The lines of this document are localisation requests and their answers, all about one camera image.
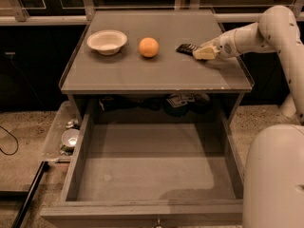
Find grey open top drawer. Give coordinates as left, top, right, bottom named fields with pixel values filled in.
left=41, top=101, right=244, bottom=228

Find dark items behind drawer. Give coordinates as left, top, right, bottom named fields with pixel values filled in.
left=99, top=93, right=212, bottom=117

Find small white cup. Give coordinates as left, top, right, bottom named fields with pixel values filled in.
left=61, top=129, right=79, bottom=147

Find clear plastic storage bin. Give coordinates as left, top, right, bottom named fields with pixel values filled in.
left=42, top=101, right=80, bottom=162

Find grey cabinet with counter top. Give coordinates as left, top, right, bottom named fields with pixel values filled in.
left=58, top=9, right=256, bottom=125

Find white paper bowl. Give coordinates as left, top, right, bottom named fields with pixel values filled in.
left=86, top=30, right=127, bottom=55

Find black cable on floor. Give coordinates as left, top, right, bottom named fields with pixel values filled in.
left=0, top=125, right=20, bottom=156

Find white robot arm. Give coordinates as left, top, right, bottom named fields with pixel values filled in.
left=193, top=6, right=304, bottom=228

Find black bar on floor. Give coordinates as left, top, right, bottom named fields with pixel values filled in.
left=0, top=161, right=49, bottom=228

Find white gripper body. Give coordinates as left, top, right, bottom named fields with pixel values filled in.
left=216, top=29, right=238, bottom=58

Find metal window frame rail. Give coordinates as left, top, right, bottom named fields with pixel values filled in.
left=0, top=0, right=304, bottom=25

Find black snack bar packet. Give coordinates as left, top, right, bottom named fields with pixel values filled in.
left=176, top=44, right=199, bottom=56

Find orange fruit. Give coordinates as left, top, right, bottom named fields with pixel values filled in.
left=139, top=37, right=159, bottom=58

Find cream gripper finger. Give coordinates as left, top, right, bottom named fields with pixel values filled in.
left=193, top=46, right=219, bottom=60
left=200, top=38, right=219, bottom=48

